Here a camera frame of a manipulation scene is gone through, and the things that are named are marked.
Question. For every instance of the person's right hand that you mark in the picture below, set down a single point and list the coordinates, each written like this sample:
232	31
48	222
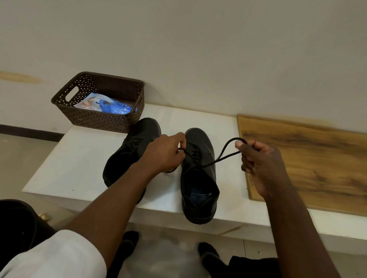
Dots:
263	169

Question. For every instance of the person's left hand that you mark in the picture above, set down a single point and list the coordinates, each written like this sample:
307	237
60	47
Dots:
163	156

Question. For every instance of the black leather shoe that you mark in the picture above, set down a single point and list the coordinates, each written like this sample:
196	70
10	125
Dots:
197	143
134	143

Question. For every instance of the black shoelace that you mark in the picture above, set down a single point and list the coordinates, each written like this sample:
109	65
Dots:
229	156

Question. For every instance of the person's right forearm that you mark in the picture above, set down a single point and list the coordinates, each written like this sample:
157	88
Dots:
298	237

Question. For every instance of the person's left forearm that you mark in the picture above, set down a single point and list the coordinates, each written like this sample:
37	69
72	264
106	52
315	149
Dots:
111	206

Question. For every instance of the person's black worn shoe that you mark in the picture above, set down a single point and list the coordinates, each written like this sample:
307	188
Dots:
127	243
208	252

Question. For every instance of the person's dark trousers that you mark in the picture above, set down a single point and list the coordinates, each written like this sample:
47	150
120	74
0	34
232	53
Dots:
252	267

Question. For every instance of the person's white shirt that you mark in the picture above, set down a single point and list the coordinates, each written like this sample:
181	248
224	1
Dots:
57	257

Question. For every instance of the wooden board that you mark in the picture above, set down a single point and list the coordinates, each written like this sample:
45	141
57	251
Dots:
315	166

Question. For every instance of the blue and white plastic packet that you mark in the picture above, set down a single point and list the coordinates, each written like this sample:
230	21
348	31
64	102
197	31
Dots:
111	107

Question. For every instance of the brown perforated plastic basket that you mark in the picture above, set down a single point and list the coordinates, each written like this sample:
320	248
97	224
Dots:
94	120

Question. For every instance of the small golden object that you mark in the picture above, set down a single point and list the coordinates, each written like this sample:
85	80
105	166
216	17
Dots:
44	216

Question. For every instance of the black bucket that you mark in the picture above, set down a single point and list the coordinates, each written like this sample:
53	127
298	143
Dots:
17	226

